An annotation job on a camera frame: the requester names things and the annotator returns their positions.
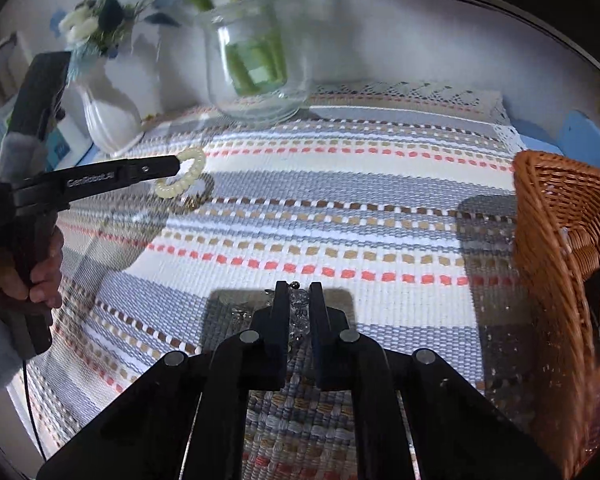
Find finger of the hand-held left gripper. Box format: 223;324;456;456
11;155;182;211

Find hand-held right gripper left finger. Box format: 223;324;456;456
36;281;292;480

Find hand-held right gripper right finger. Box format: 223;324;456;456
307;281;564;480

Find clear bead bracelet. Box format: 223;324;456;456
225;281;314;354

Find cream spiral hair tie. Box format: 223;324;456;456
155;147;206;199

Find brown wicker basket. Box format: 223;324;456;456
512;150;600;480

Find person's left hand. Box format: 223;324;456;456
0;229;66;309

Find white ribbed vase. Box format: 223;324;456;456
75;57;145;155

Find blue and white artificial flowers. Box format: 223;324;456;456
50;0;181;82

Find striped woven table mat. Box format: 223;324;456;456
10;80;600;480

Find clear glass vase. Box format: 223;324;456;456
195;0;314;122

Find black cable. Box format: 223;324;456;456
22;355;47;462

